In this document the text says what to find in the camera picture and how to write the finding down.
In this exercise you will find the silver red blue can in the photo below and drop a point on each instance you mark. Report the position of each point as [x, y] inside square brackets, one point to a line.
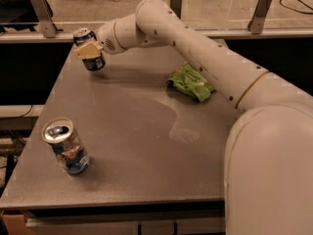
[61, 135]

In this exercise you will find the cardboard box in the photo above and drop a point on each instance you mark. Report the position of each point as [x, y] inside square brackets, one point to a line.
[16, 224]

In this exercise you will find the blue pepsi can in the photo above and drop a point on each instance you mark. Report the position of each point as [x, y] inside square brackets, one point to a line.
[84, 35]

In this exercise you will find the middle metal bracket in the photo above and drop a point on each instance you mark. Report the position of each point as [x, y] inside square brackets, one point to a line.
[176, 6]

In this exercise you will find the metal rail frame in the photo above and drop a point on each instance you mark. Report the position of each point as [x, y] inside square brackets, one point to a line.
[267, 33]

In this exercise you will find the metal bracket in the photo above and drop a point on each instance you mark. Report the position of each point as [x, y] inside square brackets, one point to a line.
[44, 16]
[176, 6]
[256, 24]

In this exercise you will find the left metal bracket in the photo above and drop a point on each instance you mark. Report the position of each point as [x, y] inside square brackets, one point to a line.
[44, 16]

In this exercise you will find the green snack bag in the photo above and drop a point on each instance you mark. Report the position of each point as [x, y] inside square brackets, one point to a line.
[190, 82]

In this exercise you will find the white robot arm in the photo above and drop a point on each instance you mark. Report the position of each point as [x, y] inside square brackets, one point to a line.
[268, 162]

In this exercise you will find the right metal bracket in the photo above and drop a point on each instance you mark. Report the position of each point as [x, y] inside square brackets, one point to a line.
[256, 24]

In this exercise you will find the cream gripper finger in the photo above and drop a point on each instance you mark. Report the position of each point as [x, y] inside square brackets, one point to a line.
[88, 50]

